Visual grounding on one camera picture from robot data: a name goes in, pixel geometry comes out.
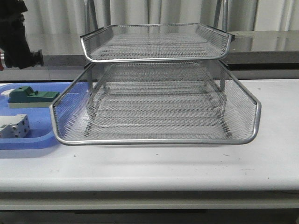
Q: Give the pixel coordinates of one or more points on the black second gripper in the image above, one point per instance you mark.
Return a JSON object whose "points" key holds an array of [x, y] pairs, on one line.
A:
{"points": [[13, 35]]}

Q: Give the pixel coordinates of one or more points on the silver mesh tray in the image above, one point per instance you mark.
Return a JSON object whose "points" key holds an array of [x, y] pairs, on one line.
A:
{"points": [[155, 42], [156, 104], [240, 122]]}

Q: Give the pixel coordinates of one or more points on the red emergency stop push button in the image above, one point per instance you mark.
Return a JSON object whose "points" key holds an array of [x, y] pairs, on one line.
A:
{"points": [[37, 57]]}

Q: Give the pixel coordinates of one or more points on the blue plastic tray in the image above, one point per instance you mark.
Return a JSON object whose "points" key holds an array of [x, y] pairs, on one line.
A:
{"points": [[41, 132]]}

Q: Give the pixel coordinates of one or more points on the silver mesh top tray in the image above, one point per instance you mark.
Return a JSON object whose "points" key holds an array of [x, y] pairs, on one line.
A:
{"points": [[155, 42]]}

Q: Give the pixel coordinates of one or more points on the silver mesh bottom tray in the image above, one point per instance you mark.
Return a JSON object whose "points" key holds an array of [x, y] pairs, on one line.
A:
{"points": [[156, 104]]}

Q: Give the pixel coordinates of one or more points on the dark stone back counter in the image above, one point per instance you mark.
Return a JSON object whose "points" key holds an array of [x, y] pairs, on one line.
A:
{"points": [[251, 50]]}

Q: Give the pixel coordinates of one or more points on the green and beige switch block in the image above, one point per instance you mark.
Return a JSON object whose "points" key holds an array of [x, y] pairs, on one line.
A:
{"points": [[26, 97]]}

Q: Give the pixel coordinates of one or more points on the grey metal rack frame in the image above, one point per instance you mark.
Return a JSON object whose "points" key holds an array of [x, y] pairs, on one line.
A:
{"points": [[153, 83]]}

